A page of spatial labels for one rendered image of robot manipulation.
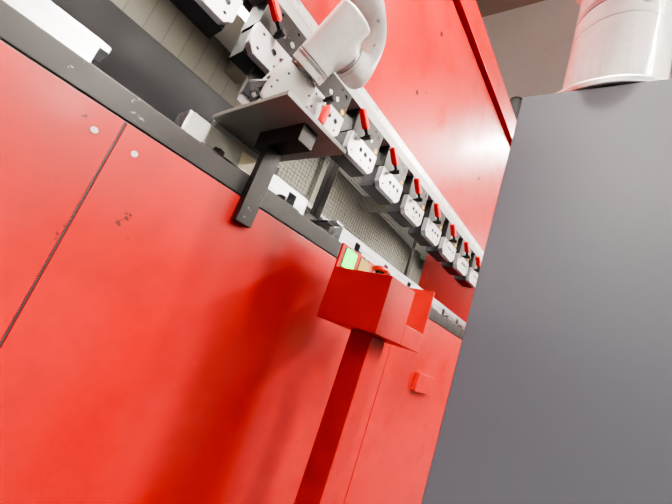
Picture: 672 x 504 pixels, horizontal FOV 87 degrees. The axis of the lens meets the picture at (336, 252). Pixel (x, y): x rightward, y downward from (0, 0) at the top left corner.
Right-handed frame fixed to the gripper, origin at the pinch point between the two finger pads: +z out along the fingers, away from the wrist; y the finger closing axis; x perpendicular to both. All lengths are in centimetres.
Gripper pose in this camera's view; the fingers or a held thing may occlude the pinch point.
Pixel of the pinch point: (257, 123)
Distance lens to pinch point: 89.0
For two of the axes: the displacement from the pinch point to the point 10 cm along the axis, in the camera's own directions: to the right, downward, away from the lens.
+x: 3.6, 6.6, -6.6
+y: -5.8, -3.9, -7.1
